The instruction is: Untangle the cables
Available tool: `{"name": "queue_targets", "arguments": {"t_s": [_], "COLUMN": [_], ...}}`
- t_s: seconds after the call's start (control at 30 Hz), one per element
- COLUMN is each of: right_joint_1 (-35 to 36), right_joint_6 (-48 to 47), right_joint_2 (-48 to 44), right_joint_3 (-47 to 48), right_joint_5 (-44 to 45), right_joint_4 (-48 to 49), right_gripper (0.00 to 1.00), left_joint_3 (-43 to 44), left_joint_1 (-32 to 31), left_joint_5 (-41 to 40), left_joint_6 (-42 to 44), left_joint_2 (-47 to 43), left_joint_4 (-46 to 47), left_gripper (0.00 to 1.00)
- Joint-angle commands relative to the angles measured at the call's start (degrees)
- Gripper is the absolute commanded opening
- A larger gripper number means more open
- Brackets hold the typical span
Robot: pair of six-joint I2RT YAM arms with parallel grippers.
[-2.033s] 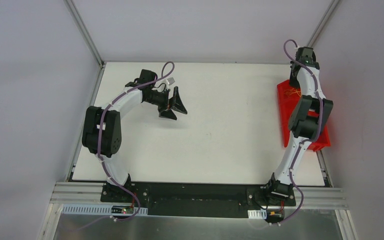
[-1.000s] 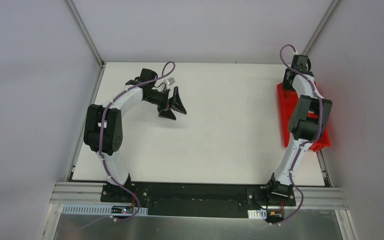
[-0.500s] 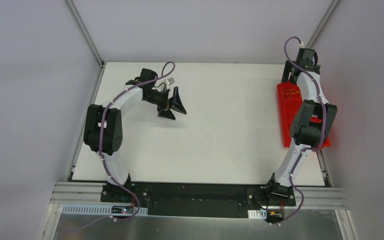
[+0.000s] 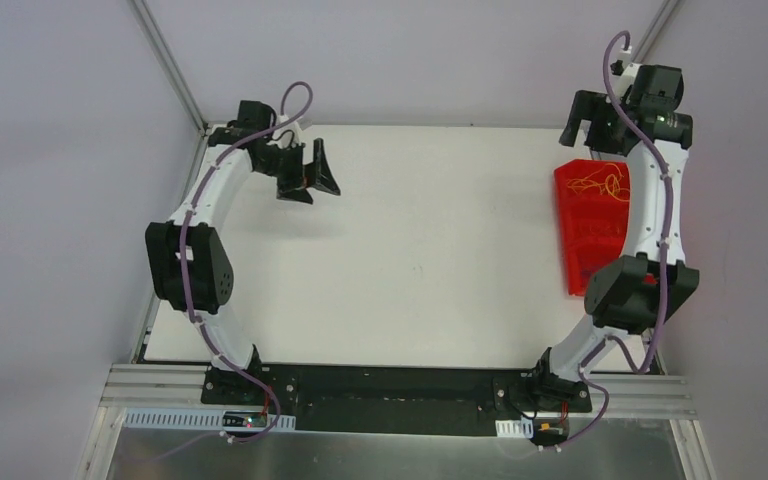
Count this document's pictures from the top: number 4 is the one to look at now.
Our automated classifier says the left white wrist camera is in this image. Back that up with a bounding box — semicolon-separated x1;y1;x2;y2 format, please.
270;120;303;149

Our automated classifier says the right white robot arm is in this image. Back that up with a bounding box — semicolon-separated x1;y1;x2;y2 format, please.
525;61;700;410

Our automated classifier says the yellow cable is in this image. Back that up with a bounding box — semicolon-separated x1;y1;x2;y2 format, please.
569;162;632;203

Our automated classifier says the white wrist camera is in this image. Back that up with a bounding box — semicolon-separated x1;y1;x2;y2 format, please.
270;120;303;149
609;46;640;93

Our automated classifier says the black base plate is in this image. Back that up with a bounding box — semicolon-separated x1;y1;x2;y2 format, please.
201;363;592;437

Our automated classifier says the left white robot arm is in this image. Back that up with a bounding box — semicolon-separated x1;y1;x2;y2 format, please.
145;101;341;405

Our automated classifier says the left controller board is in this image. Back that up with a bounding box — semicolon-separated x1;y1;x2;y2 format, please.
222;410;270;431

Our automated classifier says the right controller board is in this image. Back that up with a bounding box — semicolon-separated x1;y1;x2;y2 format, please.
530;423;569;447

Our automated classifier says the aluminium frame rail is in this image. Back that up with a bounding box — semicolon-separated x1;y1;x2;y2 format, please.
100;364;698;420

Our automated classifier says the controller board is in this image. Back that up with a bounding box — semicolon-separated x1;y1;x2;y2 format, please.
530;423;569;447
222;410;270;431

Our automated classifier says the red plastic bin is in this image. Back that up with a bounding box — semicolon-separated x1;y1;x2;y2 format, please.
553;159;630;296

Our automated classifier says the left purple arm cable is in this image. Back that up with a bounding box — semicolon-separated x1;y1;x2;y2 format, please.
178;81;314;446

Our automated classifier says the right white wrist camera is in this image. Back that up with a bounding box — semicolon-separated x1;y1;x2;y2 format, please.
609;46;640;93

